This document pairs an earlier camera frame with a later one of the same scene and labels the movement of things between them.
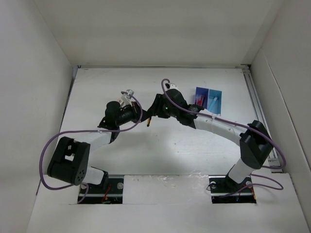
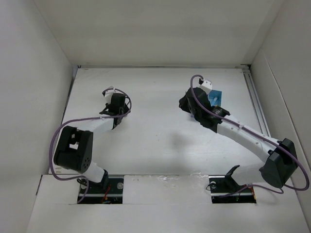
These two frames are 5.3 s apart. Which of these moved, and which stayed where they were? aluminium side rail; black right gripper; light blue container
Moved: black right gripper
Stayed: light blue container; aluminium side rail
